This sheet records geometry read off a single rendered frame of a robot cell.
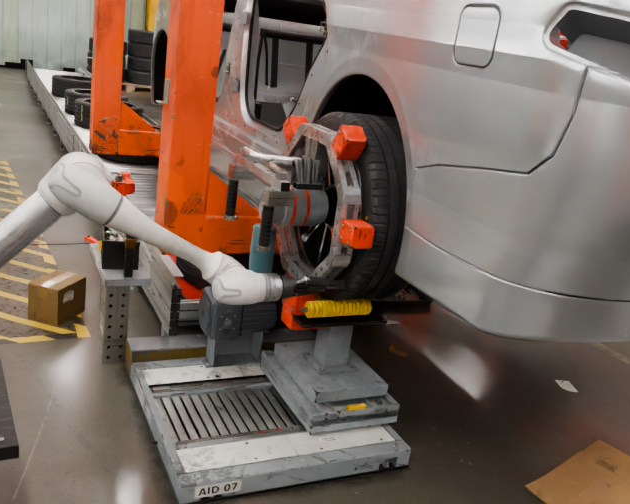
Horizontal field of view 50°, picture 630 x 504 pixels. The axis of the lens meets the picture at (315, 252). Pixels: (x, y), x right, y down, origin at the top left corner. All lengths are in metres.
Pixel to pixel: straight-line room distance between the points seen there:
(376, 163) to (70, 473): 1.37
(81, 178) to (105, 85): 2.62
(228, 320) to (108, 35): 2.34
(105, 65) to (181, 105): 1.93
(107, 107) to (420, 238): 2.89
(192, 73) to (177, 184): 0.42
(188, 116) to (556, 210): 1.46
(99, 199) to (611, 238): 1.28
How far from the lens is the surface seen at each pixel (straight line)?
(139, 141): 4.59
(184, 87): 2.59
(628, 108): 1.64
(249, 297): 2.10
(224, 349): 2.92
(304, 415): 2.49
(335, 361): 2.61
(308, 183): 2.10
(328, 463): 2.37
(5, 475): 2.40
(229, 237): 2.77
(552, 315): 1.77
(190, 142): 2.63
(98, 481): 2.35
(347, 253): 2.18
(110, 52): 4.49
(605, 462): 2.97
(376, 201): 2.12
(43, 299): 3.32
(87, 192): 1.90
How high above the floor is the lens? 1.41
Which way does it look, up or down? 17 degrees down
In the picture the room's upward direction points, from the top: 8 degrees clockwise
